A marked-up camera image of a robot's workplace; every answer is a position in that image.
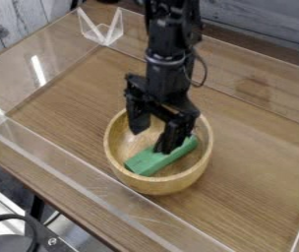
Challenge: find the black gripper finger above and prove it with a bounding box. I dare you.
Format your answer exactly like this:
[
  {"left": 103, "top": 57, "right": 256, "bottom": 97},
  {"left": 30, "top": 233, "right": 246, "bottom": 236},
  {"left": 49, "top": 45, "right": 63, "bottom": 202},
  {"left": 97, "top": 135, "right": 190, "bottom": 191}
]
[
  {"left": 126, "top": 94, "right": 151, "bottom": 135},
  {"left": 154, "top": 116, "right": 196, "bottom": 155}
]

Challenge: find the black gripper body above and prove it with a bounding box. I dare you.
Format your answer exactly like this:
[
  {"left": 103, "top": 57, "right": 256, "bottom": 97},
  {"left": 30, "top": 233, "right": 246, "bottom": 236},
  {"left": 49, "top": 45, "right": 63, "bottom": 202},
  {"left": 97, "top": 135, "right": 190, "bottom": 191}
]
[{"left": 125, "top": 53, "right": 200, "bottom": 120}]

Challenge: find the green rectangular block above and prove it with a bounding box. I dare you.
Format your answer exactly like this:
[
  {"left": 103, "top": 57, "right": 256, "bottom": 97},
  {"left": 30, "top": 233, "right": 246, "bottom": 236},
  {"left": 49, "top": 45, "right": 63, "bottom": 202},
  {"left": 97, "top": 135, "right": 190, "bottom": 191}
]
[{"left": 123, "top": 135, "right": 198, "bottom": 176}]

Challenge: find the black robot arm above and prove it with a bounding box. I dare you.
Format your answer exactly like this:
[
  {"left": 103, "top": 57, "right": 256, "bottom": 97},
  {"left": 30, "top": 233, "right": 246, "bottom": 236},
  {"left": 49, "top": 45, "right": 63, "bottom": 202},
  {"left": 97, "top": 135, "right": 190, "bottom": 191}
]
[{"left": 125, "top": 0, "right": 202, "bottom": 155}]

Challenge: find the brown wooden bowl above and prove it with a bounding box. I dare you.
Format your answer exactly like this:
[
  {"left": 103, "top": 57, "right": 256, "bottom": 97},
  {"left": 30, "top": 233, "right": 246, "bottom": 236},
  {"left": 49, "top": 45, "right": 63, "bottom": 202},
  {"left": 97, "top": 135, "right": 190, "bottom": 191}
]
[{"left": 105, "top": 110, "right": 214, "bottom": 196}]

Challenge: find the black table leg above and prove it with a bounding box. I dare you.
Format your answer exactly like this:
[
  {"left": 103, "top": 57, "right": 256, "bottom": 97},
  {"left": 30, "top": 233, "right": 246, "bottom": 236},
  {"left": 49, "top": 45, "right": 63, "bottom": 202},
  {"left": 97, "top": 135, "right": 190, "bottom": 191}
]
[{"left": 31, "top": 196, "right": 46, "bottom": 221}]

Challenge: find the clear acrylic corner bracket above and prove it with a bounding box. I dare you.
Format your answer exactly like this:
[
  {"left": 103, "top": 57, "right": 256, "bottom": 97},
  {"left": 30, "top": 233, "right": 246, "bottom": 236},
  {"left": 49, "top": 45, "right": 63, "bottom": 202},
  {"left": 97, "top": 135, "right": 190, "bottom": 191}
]
[{"left": 78, "top": 8, "right": 123, "bottom": 46}]

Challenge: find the clear acrylic tray wall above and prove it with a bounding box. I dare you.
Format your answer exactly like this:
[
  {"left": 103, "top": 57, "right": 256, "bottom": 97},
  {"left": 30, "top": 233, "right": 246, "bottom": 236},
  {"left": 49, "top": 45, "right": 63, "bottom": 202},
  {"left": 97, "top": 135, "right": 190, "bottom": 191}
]
[{"left": 0, "top": 3, "right": 299, "bottom": 252}]

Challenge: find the grey metal bracket with screw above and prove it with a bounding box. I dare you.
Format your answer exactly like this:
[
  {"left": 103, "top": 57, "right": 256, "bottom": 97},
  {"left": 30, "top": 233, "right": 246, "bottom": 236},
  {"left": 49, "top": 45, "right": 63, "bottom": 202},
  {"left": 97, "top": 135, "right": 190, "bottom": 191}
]
[{"left": 26, "top": 216, "right": 79, "bottom": 252}]

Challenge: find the black cable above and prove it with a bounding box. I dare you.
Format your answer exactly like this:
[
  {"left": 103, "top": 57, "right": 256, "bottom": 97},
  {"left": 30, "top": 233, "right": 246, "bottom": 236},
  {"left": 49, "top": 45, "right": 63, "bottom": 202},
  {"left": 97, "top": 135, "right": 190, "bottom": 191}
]
[{"left": 0, "top": 214, "right": 42, "bottom": 252}]

